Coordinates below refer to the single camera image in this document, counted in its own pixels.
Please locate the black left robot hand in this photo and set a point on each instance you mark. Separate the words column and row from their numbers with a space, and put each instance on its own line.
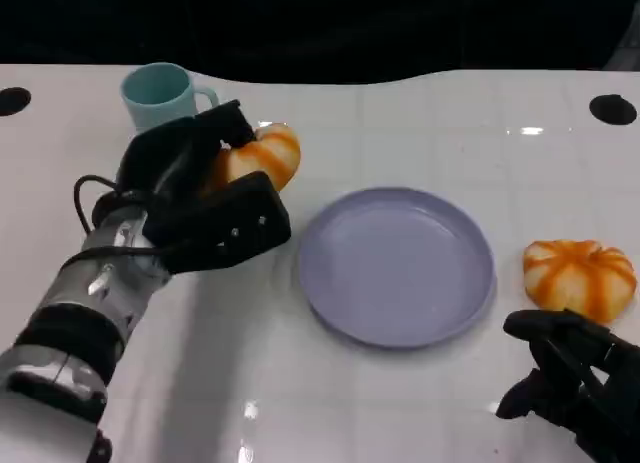
column 200, row 218

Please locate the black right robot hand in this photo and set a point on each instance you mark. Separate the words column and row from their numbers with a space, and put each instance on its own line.
column 575, row 368

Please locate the orange and white bread roll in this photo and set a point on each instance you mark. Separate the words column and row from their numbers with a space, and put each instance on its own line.
column 577, row 278
column 270, row 155

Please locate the pale green mug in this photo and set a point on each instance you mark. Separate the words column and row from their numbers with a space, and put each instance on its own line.
column 157, row 90

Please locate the lilac plate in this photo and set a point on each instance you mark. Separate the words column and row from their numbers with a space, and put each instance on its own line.
column 397, row 270

